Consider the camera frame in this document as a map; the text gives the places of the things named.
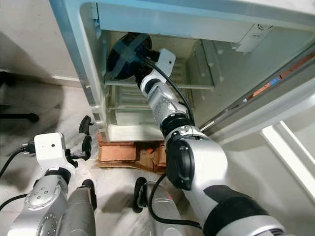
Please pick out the grey robot leg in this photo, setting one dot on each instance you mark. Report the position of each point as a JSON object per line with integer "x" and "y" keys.
{"x": 160, "y": 211}
{"x": 81, "y": 211}

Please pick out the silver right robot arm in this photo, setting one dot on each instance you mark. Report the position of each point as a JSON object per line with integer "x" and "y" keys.
{"x": 206, "y": 162}

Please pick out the white freezer compartment door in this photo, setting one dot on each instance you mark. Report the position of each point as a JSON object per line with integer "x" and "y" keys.
{"x": 177, "y": 22}

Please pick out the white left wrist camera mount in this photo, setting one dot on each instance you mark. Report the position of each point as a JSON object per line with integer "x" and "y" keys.
{"x": 51, "y": 147}

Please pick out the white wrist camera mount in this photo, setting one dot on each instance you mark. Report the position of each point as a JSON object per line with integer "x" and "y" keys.
{"x": 166, "y": 59}
{"x": 51, "y": 147}

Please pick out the glass fridge shelf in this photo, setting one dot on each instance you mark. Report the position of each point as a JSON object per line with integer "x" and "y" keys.
{"x": 118, "y": 83}

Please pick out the white fridge door shelf rail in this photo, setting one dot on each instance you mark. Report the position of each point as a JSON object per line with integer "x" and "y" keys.
{"x": 285, "y": 147}

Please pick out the white fridge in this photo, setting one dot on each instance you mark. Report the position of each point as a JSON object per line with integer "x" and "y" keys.
{"x": 74, "y": 44}

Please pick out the terracotta brick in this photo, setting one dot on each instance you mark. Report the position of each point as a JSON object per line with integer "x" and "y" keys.
{"x": 115, "y": 151}
{"x": 161, "y": 155}

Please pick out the dark blue round bowl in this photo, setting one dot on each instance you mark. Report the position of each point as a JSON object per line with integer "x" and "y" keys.
{"x": 125, "y": 54}

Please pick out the white fridge door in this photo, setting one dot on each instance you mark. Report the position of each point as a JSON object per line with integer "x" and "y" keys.
{"x": 251, "y": 118}

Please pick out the grey left robot leg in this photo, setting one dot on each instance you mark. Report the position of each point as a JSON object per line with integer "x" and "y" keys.
{"x": 81, "y": 211}

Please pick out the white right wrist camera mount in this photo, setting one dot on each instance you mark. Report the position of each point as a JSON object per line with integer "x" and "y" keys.
{"x": 166, "y": 59}

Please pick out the grey right robot leg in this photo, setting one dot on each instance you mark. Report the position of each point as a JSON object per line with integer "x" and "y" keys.
{"x": 160, "y": 211}

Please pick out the brown wooden board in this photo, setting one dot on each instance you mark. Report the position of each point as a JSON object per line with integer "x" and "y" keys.
{"x": 145, "y": 161}

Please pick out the white thermostat box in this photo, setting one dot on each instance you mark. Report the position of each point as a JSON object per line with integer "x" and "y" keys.
{"x": 253, "y": 37}

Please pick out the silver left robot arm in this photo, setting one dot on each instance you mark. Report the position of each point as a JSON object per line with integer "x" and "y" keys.
{"x": 44, "y": 201}

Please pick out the black office chair base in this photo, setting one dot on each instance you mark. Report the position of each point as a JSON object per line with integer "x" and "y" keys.
{"x": 24, "y": 117}

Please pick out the clear crisper drawer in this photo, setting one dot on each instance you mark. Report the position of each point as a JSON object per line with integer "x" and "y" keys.
{"x": 128, "y": 101}

